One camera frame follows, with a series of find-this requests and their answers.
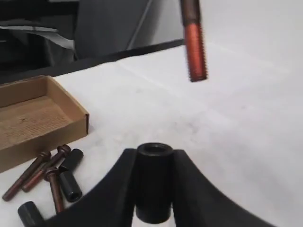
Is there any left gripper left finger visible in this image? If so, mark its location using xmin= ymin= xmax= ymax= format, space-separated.
xmin=44 ymin=148 xmax=138 ymax=227

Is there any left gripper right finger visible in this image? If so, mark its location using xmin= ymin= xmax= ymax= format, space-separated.
xmin=170 ymin=149 xmax=278 ymax=227

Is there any black cylindrical sleeve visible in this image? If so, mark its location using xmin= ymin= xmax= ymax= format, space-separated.
xmin=18 ymin=201 xmax=45 ymax=227
xmin=58 ymin=171 xmax=83 ymax=203
xmin=134 ymin=142 xmax=175 ymax=224
xmin=58 ymin=148 xmax=84 ymax=173

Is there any copper-coloured threaded bolt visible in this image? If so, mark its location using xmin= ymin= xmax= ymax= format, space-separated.
xmin=2 ymin=151 xmax=52 ymax=202
xmin=179 ymin=0 xmax=209 ymax=83
xmin=44 ymin=166 xmax=65 ymax=214
xmin=21 ymin=144 xmax=71 ymax=192

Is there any shallow cardboard box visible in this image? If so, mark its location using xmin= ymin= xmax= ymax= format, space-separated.
xmin=0 ymin=75 xmax=90 ymax=174

